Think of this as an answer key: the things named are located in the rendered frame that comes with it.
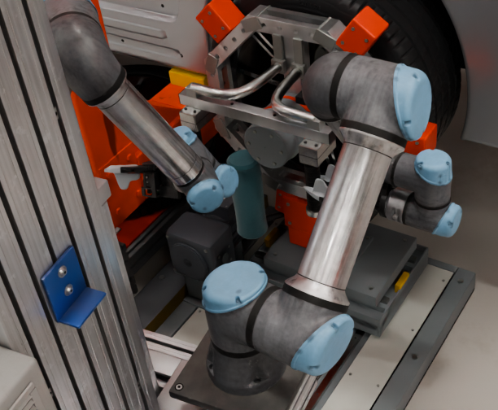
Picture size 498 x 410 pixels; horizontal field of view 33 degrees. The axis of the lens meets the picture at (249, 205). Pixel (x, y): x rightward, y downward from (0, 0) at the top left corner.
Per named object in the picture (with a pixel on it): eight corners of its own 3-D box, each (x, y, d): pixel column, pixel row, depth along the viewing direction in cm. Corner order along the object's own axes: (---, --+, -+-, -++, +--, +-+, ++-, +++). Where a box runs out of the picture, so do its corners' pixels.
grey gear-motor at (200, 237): (288, 245, 292) (280, 166, 269) (221, 325, 266) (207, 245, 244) (245, 230, 300) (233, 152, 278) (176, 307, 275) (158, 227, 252)
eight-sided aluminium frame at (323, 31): (400, 212, 223) (403, 30, 189) (390, 227, 219) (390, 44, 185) (233, 161, 249) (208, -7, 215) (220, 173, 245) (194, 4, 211)
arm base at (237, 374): (266, 405, 150) (260, 370, 144) (193, 381, 156) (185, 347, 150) (299, 345, 160) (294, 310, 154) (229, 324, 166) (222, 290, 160)
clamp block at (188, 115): (217, 114, 211) (215, 96, 208) (197, 133, 205) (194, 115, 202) (202, 110, 213) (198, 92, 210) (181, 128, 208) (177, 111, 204)
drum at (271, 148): (331, 133, 220) (329, 87, 211) (290, 177, 207) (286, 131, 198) (286, 120, 227) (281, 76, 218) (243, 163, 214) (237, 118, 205)
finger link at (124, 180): (103, 192, 201) (140, 189, 200) (100, 167, 200) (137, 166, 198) (107, 189, 204) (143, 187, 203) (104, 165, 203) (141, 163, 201)
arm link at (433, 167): (392, 158, 172) (392, 198, 179) (443, 173, 166) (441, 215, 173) (410, 138, 176) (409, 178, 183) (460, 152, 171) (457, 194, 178)
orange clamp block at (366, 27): (370, 48, 198) (390, 23, 191) (356, 63, 193) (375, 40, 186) (348, 28, 198) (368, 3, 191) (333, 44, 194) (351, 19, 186)
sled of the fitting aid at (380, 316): (427, 266, 276) (428, 244, 270) (379, 339, 254) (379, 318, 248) (297, 223, 300) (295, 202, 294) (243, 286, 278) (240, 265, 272)
